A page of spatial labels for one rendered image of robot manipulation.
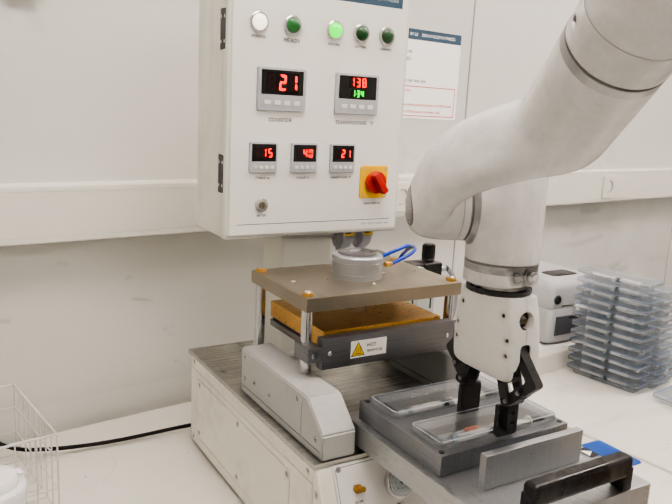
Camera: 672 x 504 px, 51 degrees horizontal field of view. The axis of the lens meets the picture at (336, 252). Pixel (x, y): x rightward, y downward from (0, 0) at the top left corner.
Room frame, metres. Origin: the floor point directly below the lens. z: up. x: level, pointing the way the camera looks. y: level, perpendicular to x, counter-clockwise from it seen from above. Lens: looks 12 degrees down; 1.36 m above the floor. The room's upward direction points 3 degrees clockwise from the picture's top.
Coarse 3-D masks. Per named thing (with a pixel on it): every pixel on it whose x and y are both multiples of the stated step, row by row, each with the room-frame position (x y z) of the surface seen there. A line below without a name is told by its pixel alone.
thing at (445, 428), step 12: (480, 408) 0.82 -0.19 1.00; (492, 408) 0.82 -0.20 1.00; (528, 408) 0.82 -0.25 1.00; (540, 408) 0.83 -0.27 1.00; (432, 420) 0.77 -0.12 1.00; (444, 420) 0.78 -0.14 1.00; (456, 420) 0.78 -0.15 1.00; (468, 420) 0.78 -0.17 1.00; (480, 420) 0.78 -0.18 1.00; (492, 420) 0.78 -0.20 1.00; (432, 432) 0.74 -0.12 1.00; (444, 432) 0.74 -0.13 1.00; (456, 432) 0.75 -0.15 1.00; (468, 432) 0.75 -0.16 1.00; (480, 432) 0.75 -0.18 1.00
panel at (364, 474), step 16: (352, 464) 0.81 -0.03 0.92; (368, 464) 0.82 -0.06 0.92; (336, 480) 0.80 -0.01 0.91; (352, 480) 0.81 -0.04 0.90; (368, 480) 0.82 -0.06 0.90; (336, 496) 0.79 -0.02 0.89; (352, 496) 0.80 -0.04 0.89; (368, 496) 0.81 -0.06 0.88; (384, 496) 0.82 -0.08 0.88; (416, 496) 0.84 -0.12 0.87
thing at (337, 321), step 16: (272, 304) 1.06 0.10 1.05; (288, 304) 1.05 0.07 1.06; (384, 304) 1.08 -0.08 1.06; (400, 304) 1.08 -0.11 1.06; (272, 320) 1.06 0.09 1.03; (288, 320) 1.01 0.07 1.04; (320, 320) 0.97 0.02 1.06; (336, 320) 0.98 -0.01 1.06; (352, 320) 0.98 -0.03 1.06; (368, 320) 0.99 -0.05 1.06; (384, 320) 0.99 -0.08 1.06; (400, 320) 0.99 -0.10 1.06; (416, 320) 1.00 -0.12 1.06
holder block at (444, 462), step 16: (368, 400) 0.84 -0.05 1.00; (496, 400) 0.87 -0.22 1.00; (368, 416) 0.83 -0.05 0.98; (384, 416) 0.80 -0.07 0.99; (416, 416) 0.80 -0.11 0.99; (432, 416) 0.81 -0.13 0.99; (384, 432) 0.79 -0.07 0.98; (400, 432) 0.77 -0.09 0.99; (528, 432) 0.77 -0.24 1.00; (544, 432) 0.79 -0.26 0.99; (400, 448) 0.77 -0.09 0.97; (416, 448) 0.74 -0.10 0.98; (432, 448) 0.72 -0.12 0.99; (448, 448) 0.72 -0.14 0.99; (464, 448) 0.73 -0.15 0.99; (480, 448) 0.73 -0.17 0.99; (496, 448) 0.75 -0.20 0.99; (432, 464) 0.71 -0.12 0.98; (448, 464) 0.71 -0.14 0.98; (464, 464) 0.72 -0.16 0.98
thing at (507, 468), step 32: (352, 416) 0.85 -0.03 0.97; (384, 448) 0.78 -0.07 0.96; (512, 448) 0.70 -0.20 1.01; (544, 448) 0.73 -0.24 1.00; (576, 448) 0.75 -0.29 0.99; (416, 480) 0.72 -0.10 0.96; (448, 480) 0.70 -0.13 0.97; (480, 480) 0.69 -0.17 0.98; (512, 480) 0.70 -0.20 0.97; (640, 480) 0.72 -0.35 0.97
